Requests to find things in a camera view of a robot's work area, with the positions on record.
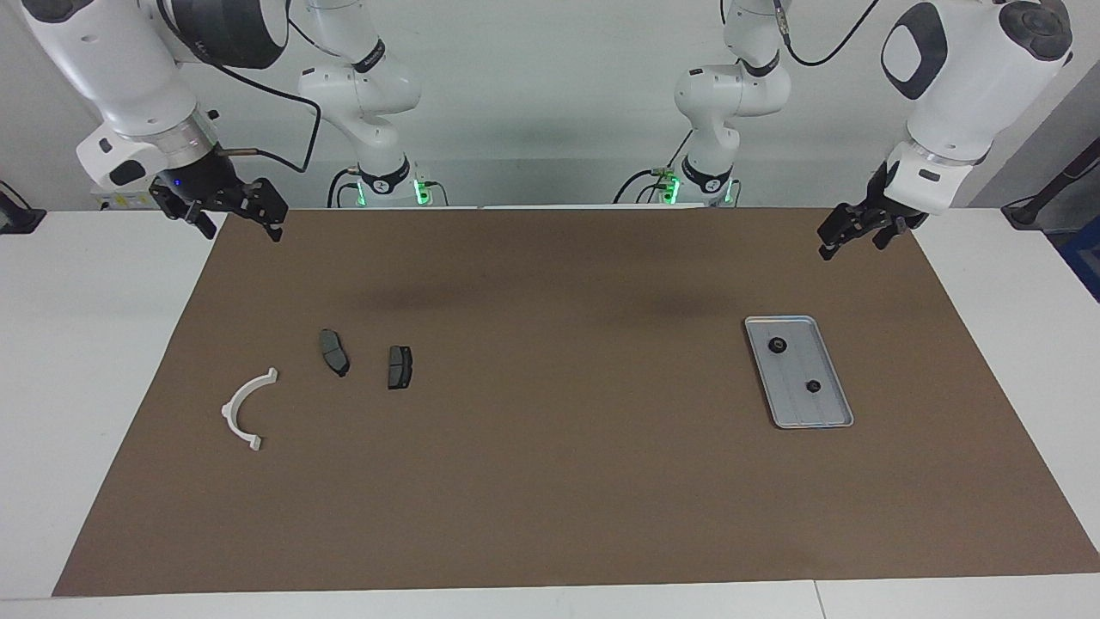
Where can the rectangular dark brake pad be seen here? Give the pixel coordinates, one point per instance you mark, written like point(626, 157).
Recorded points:
point(400, 367)

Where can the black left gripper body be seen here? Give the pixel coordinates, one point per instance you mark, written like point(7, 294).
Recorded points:
point(878, 193)

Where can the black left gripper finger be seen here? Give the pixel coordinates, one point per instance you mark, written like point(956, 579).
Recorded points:
point(838, 232)
point(883, 234)

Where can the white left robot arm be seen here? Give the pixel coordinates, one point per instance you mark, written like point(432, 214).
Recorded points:
point(954, 86)

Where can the blue bin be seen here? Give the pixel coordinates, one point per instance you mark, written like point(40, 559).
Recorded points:
point(1087, 258)

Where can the elongated dark brake pad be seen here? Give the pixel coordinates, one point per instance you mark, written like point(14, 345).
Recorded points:
point(333, 351)

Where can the large black bearing gear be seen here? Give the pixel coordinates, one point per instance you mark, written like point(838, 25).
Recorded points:
point(778, 346)

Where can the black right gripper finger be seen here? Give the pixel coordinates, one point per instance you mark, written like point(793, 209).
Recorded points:
point(180, 208)
point(268, 205)

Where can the black stand foot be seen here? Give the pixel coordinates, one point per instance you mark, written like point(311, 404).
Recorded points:
point(1027, 215)

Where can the brown table mat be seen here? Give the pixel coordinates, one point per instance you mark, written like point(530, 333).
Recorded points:
point(550, 481)

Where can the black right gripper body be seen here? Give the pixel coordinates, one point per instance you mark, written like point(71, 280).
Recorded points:
point(199, 176)

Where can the silver metal tray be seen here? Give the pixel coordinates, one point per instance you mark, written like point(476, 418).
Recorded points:
point(795, 374)

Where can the white wall box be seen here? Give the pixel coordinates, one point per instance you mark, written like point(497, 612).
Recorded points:
point(120, 202)

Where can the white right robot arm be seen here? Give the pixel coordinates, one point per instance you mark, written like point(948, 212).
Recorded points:
point(112, 60)

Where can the black table clamp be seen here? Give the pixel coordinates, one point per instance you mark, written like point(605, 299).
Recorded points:
point(17, 219)

